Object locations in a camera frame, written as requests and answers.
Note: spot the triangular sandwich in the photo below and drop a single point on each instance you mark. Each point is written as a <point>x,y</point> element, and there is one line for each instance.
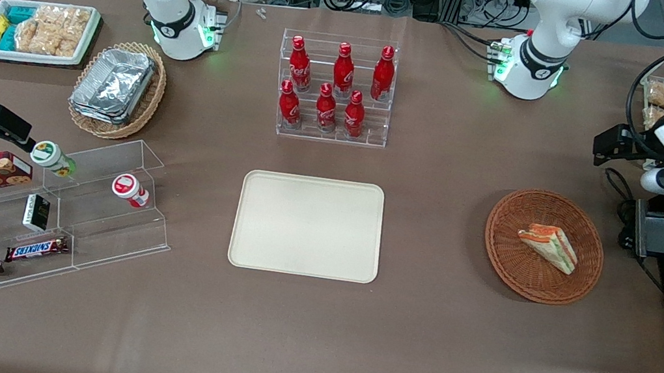
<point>550,245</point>

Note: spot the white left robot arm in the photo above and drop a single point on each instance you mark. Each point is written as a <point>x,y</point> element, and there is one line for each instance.
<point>543,53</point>

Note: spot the aluminium foil tray stack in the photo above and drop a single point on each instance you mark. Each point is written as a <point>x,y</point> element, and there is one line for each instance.
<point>113,85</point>

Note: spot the oval light wicker basket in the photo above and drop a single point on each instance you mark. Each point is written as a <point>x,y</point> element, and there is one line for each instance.
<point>151,100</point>

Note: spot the round brown wicker basket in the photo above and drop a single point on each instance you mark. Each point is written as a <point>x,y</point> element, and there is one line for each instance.
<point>523,274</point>

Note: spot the beige plastic tray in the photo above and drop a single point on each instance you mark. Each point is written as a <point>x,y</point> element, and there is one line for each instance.
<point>306,225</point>

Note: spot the green capped small bottle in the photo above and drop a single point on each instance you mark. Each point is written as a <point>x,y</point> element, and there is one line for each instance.
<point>50,156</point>

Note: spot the small black box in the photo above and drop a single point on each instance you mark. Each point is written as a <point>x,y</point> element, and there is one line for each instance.
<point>36,213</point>

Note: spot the teal snack box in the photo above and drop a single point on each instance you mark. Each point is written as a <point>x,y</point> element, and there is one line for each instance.
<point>21,13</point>
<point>8,38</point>

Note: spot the clear rice cracker pack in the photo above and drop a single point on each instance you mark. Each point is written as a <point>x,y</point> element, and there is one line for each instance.
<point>57,43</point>
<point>64,18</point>
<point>27,35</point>

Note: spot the red capped small bottle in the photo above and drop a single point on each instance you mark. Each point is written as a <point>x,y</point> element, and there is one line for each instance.
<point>129,189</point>

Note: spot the clear acrylic tiered shelf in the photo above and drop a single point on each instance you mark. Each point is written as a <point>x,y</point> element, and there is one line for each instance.
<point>101,231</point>

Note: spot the red cola bottle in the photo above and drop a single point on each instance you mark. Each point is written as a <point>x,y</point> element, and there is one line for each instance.
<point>353,117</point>
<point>298,68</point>
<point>288,107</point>
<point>382,77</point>
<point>325,111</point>
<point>342,73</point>

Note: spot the small metal connector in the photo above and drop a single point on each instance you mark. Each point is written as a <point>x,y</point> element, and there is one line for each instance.
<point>260,12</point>

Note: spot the clear acrylic bottle rack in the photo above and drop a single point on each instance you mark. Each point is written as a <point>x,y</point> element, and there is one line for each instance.
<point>307,133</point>

